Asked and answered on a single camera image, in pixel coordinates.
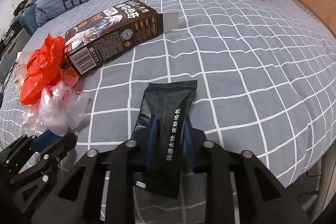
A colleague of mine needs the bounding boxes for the red plastic bag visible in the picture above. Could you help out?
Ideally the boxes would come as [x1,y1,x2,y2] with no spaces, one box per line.
[20,35,79,105]

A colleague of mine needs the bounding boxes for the black sachet wrapper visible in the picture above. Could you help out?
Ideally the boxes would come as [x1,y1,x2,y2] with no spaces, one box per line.
[131,80,197,199]

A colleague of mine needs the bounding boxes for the grey suitcase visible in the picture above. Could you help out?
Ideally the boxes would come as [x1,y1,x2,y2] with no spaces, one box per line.
[1,28,31,80]

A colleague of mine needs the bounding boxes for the brown cookie box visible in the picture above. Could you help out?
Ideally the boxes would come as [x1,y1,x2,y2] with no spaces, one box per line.
[64,0,179,76]

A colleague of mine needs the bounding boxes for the clear plastic bag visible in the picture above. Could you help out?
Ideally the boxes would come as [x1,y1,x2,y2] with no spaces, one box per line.
[22,81,89,136]

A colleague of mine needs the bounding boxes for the teal plastic basket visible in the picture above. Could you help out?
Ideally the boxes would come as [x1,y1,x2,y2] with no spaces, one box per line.
[19,4,39,36]

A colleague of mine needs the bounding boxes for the grey checked bed sheet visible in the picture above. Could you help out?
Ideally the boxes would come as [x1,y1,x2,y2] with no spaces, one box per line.
[0,0,336,188]

